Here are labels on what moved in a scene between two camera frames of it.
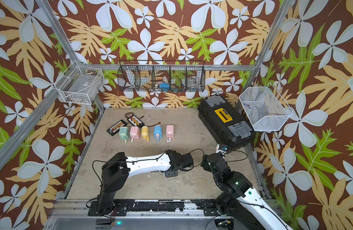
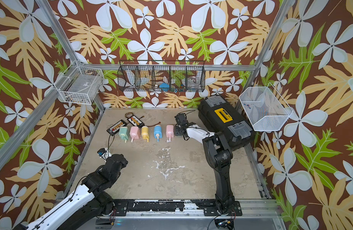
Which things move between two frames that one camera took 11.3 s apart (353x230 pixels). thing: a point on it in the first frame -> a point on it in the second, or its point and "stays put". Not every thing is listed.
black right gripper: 205,160 -> 176,130
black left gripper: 170,175 -> 125,162
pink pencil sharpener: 135,132 stays put
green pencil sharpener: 123,133 stays put
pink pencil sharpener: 170,132 stays put
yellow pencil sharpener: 145,133 stays put
